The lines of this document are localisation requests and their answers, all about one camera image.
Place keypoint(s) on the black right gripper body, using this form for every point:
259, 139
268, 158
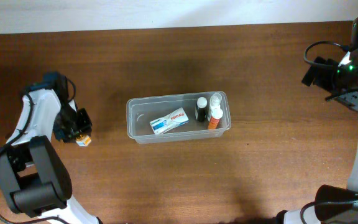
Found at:
319, 74

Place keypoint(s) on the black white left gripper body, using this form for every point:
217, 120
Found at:
80, 123

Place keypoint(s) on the small gold lid jar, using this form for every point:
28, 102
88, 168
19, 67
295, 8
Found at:
83, 140

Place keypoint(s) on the white Panadol box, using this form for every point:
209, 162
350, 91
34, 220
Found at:
169, 122

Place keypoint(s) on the white spray bottle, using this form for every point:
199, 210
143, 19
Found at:
214, 103

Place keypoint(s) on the orange tube white cap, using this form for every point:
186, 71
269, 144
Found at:
216, 115

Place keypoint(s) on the dark syrup bottle white cap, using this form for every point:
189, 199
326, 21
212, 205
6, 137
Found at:
200, 109

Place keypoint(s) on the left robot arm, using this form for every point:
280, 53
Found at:
33, 179

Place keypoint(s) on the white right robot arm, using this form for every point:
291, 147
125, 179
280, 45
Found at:
332, 204

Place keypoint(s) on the clear plastic container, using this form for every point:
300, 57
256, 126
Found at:
141, 111

